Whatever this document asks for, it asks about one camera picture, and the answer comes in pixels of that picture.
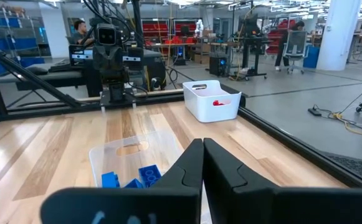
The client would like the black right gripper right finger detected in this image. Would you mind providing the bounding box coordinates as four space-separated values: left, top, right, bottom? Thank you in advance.
202 137 362 224

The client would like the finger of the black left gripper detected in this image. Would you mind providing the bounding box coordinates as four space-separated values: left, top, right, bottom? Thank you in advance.
109 46 128 83
92 46 110 83

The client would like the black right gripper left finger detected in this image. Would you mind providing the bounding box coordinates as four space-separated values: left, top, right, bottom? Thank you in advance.
39 138 205 224

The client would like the blue toy building block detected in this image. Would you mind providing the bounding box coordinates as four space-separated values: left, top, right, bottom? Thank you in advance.
138 164 163 188
101 171 121 189
123 177 145 189

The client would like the person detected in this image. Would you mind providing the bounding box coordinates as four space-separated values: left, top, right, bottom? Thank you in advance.
275 20 306 72
72 19 95 46

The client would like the red bin shelving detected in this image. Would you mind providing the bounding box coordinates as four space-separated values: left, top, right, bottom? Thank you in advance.
265 18 297 55
141 18 197 45

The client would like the clear plastic bin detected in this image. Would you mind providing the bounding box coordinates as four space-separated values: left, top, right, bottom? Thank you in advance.
88 130 185 189

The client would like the blue bin shelving rack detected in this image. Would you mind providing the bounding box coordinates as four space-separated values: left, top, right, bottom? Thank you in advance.
0 15 49 77

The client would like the black floor mat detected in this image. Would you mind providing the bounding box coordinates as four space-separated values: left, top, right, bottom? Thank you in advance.
322 151 362 189

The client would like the white humanoid robot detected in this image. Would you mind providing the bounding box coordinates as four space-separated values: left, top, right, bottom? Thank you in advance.
194 19 205 39

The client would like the black power strip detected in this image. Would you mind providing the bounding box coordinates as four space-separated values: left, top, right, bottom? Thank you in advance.
307 106 323 117

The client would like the white plastic bin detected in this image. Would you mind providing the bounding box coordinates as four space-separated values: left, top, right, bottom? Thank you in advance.
182 79 242 124

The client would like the black computer tower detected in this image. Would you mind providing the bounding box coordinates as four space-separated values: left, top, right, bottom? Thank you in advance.
209 55 231 77

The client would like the black equipment stand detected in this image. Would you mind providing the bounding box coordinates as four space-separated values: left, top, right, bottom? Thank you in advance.
229 0 272 81

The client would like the blue waste bin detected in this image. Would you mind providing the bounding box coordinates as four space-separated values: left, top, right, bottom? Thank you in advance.
302 45 321 69

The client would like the grey office chair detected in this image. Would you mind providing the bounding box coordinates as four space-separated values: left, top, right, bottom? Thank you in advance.
282 30 309 75

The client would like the white building pillar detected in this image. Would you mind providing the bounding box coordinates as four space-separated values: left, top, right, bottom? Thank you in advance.
315 0 362 72

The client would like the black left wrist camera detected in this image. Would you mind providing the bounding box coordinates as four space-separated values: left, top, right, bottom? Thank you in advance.
93 23 120 47

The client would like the black table edge frame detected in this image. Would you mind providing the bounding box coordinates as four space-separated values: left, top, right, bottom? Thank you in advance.
0 88 362 190

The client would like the black diagonal frame strut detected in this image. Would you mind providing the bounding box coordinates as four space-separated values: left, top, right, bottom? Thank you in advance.
0 39 82 109

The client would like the yellow floor cable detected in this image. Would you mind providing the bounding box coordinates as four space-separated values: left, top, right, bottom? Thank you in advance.
333 111 362 137

